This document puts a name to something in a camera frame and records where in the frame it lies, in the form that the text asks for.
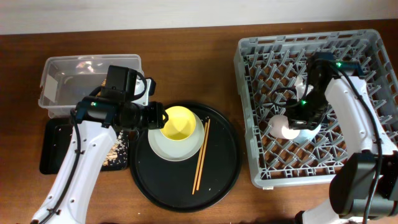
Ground light blue cup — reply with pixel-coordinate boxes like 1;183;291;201
293;125;321;144

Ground pink cup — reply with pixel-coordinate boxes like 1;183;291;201
269;114;300;140

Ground food scraps with rice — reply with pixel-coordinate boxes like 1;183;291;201
103;131;129;167

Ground yellow bowl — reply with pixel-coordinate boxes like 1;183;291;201
160;106;196;141

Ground grey plate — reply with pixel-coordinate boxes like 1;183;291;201
147;115;205;162

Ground wooden chopstick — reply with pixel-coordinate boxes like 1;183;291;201
195;118;211;191
192;121;208;195

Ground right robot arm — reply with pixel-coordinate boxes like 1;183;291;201
286;52;397;223

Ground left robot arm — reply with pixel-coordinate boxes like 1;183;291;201
31;65;169;223

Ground grey dishwasher rack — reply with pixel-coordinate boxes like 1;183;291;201
234;29;397;189

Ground clear plastic bin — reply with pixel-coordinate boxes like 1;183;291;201
38;54;143;118

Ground black rectangular tray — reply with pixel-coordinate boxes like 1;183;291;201
39;118;127;174

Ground round black serving tray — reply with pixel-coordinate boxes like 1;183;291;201
129;102;242;212

